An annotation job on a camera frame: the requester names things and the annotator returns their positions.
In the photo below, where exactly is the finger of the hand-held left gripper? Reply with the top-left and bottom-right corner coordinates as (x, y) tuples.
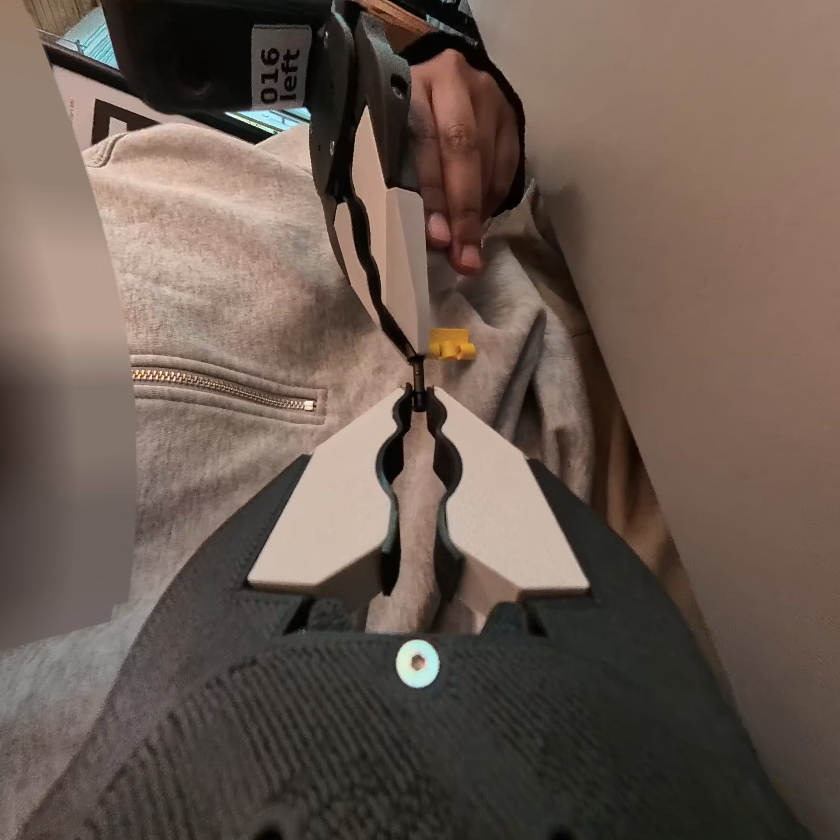
(330, 196), (414, 361)
(353, 117), (432, 361)

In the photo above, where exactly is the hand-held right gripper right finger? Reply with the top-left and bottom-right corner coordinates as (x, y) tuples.
(427, 386), (592, 632)

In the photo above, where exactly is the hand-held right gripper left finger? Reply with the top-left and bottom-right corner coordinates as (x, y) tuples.
(245, 386), (413, 630)

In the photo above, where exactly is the yellow lego connector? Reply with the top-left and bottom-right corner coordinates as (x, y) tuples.
(428, 328), (476, 363)

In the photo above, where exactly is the person's left hand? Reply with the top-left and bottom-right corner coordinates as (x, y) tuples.
(408, 47), (522, 277)

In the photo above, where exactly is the person's grey sweatshirt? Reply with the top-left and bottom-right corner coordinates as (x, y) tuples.
(0, 123), (595, 840)

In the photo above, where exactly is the white printed sign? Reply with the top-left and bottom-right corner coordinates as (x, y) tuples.
(51, 62), (263, 155)

